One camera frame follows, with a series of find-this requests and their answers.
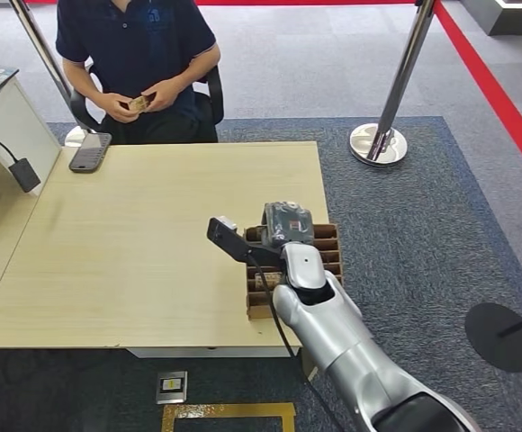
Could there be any person's right hand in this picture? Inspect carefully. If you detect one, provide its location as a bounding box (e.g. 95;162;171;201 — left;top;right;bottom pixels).
104;92;139;124

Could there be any person's left hand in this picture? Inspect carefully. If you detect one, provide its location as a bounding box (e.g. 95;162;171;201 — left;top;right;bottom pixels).
141;77;184;113

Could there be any person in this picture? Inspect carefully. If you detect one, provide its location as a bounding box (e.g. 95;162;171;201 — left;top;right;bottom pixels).
55;0;221;146

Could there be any cardboard slotted card holder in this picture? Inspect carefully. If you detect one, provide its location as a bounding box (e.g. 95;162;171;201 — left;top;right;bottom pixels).
245;222;344;322

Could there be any dark smartphone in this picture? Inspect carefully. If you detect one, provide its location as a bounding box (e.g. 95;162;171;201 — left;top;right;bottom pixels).
68;131;113;175

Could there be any black office chair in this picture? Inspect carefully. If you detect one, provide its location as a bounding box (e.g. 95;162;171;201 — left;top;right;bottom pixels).
70;64;225;145

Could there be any white desk riser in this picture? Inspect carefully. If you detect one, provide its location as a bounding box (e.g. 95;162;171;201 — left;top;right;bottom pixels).
0;76;63;199

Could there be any black power adapter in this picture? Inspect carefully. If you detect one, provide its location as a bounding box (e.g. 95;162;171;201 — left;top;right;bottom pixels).
8;157;42;194

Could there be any silver floor socket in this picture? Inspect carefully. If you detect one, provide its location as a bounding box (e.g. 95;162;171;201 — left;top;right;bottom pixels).
155;370;189;406

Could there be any dark blue speckled rug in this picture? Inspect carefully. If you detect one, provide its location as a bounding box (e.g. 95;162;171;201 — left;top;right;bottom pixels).
0;115;522;432

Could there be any red barrier belt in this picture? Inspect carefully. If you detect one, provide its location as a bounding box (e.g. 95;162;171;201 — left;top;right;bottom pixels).
431;0;522;194

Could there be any grey raised platform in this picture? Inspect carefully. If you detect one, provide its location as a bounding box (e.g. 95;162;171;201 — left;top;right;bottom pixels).
461;0;522;38

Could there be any black round stand base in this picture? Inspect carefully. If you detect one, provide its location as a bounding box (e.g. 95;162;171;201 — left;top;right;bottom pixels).
464;301;522;374

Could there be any chrome stanchion post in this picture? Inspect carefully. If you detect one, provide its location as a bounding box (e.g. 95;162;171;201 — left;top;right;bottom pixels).
349;0;437;168
8;0;88;149

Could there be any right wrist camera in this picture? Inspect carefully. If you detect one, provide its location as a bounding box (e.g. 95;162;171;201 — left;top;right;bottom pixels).
206;215;285;268

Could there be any black camera cable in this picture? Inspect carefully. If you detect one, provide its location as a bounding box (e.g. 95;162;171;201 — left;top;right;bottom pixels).
246;254;348;432

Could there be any yellow floor tape frame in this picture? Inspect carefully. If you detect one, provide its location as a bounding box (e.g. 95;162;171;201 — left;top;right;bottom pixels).
160;402;297;432

